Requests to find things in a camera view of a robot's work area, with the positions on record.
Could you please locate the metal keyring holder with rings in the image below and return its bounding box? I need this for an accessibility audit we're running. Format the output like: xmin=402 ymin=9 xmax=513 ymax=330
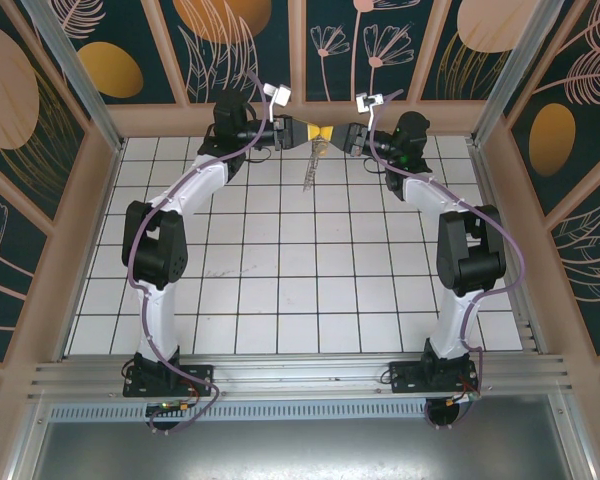
xmin=302 ymin=139 xmax=330 ymax=192

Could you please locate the right small circuit board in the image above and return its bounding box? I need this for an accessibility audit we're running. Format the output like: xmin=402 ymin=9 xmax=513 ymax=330
xmin=444 ymin=391 xmax=482 ymax=407

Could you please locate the small circuit board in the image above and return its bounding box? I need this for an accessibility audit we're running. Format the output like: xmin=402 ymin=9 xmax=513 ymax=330
xmin=444 ymin=391 xmax=482 ymax=407
xmin=144 ymin=399 xmax=192 ymax=417

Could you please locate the left small circuit board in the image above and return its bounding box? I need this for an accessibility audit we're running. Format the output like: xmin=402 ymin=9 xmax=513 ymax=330
xmin=144 ymin=399 xmax=192 ymax=417

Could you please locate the grey metal sheet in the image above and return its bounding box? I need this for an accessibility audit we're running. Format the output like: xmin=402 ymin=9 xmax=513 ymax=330
xmin=9 ymin=418 xmax=599 ymax=480

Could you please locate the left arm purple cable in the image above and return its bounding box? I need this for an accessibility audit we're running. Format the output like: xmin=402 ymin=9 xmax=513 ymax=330
xmin=127 ymin=69 xmax=272 ymax=435

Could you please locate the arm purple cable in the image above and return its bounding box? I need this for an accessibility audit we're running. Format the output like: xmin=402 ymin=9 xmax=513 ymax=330
xmin=127 ymin=69 xmax=272 ymax=435
xmin=367 ymin=88 xmax=526 ymax=431

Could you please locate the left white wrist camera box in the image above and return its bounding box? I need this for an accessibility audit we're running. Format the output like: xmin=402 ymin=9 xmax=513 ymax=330
xmin=262 ymin=82 xmax=293 ymax=124

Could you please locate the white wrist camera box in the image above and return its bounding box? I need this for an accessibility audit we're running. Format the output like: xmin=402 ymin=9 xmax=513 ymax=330
xmin=354 ymin=91 xmax=387 ymax=131
xmin=262 ymin=82 xmax=293 ymax=124

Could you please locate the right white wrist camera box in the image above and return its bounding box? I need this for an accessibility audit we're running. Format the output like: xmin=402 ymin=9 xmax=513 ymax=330
xmin=354 ymin=91 xmax=387 ymax=131

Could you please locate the aluminium side rail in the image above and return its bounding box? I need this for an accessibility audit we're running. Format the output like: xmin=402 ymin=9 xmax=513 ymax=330
xmin=467 ymin=138 xmax=551 ymax=357

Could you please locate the right aluminium corner post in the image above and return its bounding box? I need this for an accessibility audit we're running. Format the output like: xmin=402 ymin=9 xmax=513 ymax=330
xmin=469 ymin=0 xmax=580 ymax=147

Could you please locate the aluminium corner post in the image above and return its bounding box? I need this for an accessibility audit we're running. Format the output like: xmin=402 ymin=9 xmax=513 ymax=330
xmin=469 ymin=0 xmax=580 ymax=147
xmin=22 ymin=0 xmax=127 ymax=154

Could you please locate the left aluminium corner post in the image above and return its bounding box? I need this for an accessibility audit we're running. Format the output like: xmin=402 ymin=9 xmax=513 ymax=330
xmin=22 ymin=0 xmax=127 ymax=154

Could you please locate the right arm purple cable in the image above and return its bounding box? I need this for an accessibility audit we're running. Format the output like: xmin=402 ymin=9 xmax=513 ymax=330
xmin=367 ymin=88 xmax=526 ymax=431

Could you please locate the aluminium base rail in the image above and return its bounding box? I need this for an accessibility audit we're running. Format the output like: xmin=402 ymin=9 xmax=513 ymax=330
xmin=27 ymin=352 xmax=576 ymax=401

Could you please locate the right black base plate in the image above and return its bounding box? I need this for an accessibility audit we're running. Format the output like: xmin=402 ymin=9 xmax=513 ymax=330
xmin=388 ymin=359 xmax=481 ymax=399

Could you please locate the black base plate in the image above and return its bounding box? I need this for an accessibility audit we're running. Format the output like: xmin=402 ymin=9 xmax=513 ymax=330
xmin=388 ymin=359 xmax=481 ymax=399
xmin=123 ymin=364 xmax=216 ymax=399

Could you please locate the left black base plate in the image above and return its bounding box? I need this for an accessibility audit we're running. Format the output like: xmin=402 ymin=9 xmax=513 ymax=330
xmin=123 ymin=364 xmax=216 ymax=399

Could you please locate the slotted grey cable duct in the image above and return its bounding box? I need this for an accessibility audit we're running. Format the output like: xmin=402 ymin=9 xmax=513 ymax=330
xmin=47 ymin=402 xmax=561 ymax=422

